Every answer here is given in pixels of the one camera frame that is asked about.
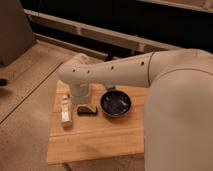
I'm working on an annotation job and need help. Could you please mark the dark eraser block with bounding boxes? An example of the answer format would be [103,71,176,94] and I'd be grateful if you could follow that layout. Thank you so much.
[77,106,97,115]

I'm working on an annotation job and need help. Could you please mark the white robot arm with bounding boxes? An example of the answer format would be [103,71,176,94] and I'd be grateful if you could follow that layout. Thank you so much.
[59,49,213,171]

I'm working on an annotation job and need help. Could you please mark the dark round bowl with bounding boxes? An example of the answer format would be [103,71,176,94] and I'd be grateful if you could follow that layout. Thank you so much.
[100,90,132,117]

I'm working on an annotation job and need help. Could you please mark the wooden cutting board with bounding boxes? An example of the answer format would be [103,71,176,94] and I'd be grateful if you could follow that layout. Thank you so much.
[47,81,148,164]

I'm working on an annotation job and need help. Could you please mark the grey chair corner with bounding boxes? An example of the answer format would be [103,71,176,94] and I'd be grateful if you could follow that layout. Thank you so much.
[0,0,36,66]

